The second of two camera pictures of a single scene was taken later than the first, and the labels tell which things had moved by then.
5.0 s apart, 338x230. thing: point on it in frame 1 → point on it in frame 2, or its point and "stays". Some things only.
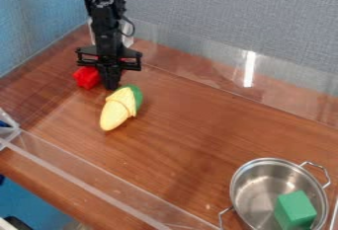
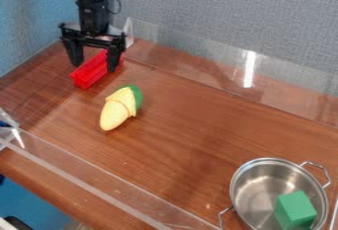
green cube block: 294,211 stays
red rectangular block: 87,76 stays
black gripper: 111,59 → 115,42
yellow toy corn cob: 123,104 stays
